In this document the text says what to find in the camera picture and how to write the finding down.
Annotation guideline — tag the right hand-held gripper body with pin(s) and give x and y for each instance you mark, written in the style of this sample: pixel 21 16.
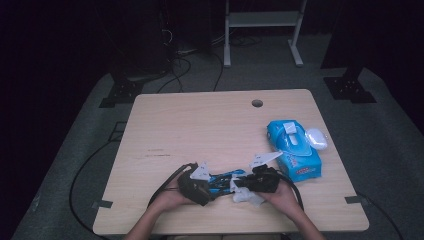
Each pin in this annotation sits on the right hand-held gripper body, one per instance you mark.
pixel 265 181

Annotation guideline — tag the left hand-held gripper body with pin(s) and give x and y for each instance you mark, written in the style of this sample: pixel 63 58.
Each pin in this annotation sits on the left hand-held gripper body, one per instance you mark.
pixel 193 188

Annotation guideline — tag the blue toy car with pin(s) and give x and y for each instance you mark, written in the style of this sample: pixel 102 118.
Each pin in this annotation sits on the blue toy car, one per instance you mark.
pixel 228 174

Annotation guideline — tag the white wet wipe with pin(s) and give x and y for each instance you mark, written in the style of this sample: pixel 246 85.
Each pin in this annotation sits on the white wet wipe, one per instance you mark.
pixel 246 198

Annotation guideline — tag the blue wet wipes pack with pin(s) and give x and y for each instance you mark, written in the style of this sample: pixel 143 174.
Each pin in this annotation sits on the blue wet wipes pack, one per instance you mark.
pixel 300 160

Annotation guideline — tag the person's right hand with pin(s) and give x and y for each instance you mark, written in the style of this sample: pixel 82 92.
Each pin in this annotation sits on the person's right hand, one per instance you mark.
pixel 283 200

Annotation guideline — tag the person's left hand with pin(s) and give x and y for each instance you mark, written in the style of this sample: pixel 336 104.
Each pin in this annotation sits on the person's left hand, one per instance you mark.
pixel 168 201

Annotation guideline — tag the grey tape strip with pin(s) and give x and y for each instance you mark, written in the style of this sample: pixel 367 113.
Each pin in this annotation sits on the grey tape strip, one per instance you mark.
pixel 356 199
pixel 101 204

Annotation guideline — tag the black stand base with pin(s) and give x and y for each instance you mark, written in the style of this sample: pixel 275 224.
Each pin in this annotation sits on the black stand base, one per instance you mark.
pixel 121 95
pixel 350 90

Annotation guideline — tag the black floor frame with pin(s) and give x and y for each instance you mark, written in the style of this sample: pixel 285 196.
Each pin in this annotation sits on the black floor frame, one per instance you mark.
pixel 113 135

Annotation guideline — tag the white metal table frame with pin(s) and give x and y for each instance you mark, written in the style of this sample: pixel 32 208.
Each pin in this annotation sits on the white metal table frame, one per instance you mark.
pixel 263 19

